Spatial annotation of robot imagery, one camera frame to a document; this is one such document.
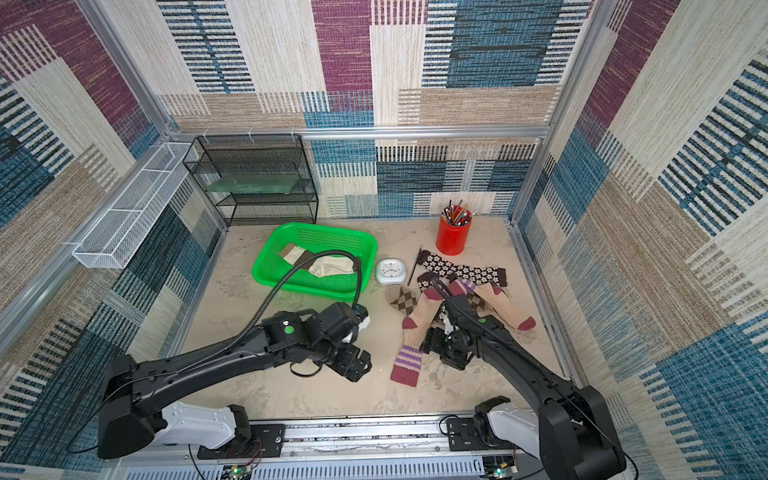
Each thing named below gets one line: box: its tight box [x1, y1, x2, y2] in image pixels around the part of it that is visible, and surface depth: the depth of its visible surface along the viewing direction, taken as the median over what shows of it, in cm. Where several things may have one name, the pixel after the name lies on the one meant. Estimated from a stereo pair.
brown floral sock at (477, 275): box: [417, 250, 508, 287], surface depth 107 cm
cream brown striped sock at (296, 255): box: [280, 243, 317, 271], surface depth 110 cm
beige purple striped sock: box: [390, 286, 444, 387], surface depth 89 cm
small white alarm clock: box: [376, 258, 406, 286], surface depth 104 cm
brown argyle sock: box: [385, 285, 421, 316], surface depth 98 cm
